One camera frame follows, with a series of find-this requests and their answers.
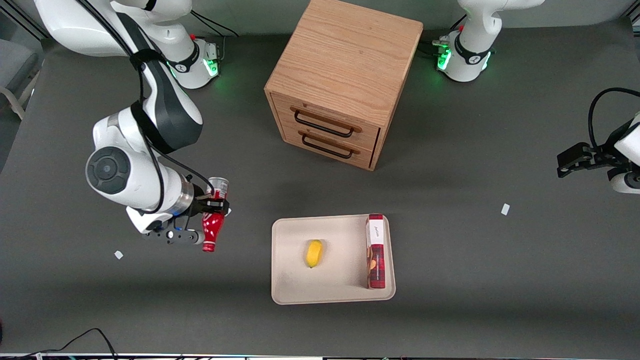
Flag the grey chair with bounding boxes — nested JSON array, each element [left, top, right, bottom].
[[0, 37, 41, 121]]

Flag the black right base cables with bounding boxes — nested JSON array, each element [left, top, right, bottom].
[[187, 11, 241, 63]]

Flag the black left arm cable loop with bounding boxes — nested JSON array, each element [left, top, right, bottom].
[[588, 87, 640, 151]]

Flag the black base cables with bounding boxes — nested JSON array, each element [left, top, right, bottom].
[[419, 15, 468, 58], [187, 11, 241, 63]]

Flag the red biscuit box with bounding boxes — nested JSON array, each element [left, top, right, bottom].
[[365, 213, 387, 290]]

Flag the wooden drawer cabinet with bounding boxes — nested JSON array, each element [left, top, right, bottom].
[[264, 0, 424, 172]]

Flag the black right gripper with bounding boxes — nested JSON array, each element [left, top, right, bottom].
[[190, 185, 232, 217]]

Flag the yellow lemon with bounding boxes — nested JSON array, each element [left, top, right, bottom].
[[306, 239, 324, 269]]

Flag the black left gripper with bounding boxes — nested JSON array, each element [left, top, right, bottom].
[[557, 120, 639, 179]]

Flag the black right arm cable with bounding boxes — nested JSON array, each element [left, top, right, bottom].
[[75, 0, 216, 216]]

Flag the black metal drawer handle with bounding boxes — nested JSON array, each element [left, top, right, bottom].
[[298, 131, 361, 160], [290, 106, 363, 139]]

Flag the red coke bottle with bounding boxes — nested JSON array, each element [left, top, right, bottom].
[[201, 176, 231, 253]]

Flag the black left base cables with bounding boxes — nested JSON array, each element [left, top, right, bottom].
[[419, 15, 468, 58]]

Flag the beige rectangular tray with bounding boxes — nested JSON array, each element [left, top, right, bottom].
[[271, 214, 397, 306]]

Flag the wooden drawer front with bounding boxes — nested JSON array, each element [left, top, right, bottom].
[[280, 123, 377, 169], [273, 93, 382, 149]]

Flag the black floor cable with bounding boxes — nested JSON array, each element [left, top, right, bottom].
[[0, 327, 119, 360]]

